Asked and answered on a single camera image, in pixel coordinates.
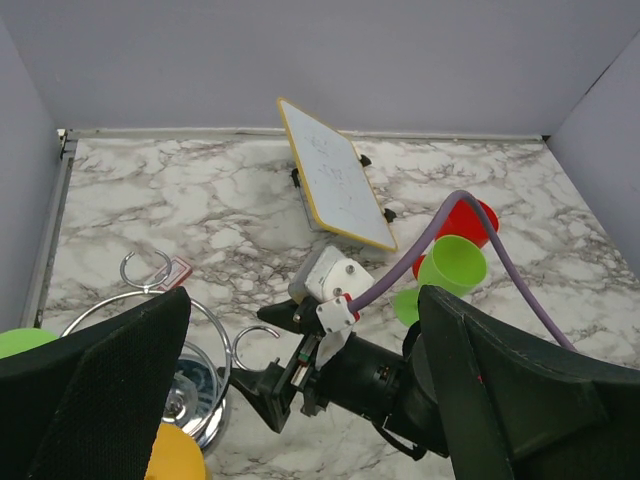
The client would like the yellow wine glass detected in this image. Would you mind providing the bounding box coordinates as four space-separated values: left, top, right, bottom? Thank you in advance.
144 423 208 480

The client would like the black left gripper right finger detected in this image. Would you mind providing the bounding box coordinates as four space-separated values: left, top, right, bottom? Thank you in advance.
419 286 639 479

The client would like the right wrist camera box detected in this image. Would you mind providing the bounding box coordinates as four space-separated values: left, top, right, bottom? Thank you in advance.
288 245 375 334

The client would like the small whiteboard yellow frame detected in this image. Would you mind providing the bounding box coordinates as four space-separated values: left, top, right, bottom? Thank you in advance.
277 98 398 252

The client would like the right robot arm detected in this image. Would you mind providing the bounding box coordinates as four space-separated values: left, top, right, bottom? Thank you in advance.
229 297 449 460

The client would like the chrome wine glass rack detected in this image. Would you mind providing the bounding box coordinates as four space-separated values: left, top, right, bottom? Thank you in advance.
60 250 280 451

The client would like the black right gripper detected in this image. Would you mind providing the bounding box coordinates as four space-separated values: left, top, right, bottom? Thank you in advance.
229 297 412 433

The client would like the red wine glass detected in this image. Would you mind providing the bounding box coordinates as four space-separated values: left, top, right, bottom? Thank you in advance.
412 200 500 280

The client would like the green wine glass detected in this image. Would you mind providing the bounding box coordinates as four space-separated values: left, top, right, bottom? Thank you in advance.
393 235 488 327
0 328 57 359

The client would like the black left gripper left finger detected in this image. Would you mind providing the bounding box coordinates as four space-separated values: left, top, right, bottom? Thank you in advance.
1 287 191 479

